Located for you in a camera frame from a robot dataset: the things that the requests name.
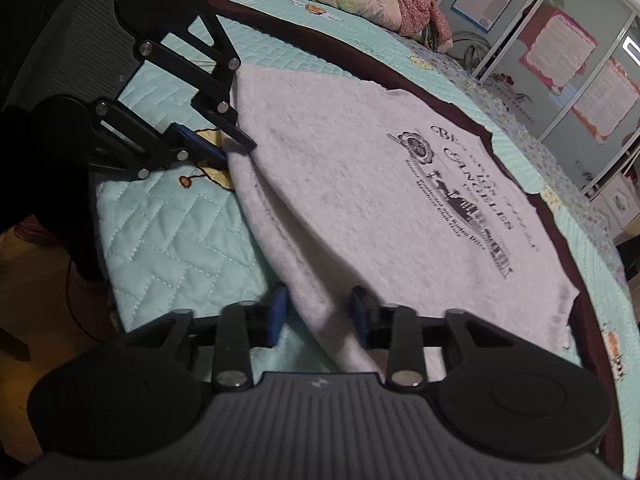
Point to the white drawer unit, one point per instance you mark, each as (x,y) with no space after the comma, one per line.
(620,205)

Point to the pink knitted garment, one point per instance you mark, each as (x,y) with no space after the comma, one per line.
(417,0)

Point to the maroon and grey sweatshirt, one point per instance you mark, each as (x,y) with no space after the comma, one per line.
(375,185)

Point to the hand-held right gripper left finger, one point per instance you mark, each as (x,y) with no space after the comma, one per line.
(277,315)

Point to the salmon-bordered paper poster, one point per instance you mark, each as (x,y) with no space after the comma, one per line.
(607,100)

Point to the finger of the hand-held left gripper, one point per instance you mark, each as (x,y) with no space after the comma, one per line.
(200,145)
(220,105)

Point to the magenta-bordered paper poster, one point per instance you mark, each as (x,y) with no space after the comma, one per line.
(557,47)

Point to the mint bee-print quilt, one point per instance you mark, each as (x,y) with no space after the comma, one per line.
(165,250)

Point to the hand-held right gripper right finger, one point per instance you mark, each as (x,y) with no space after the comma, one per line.
(359,317)

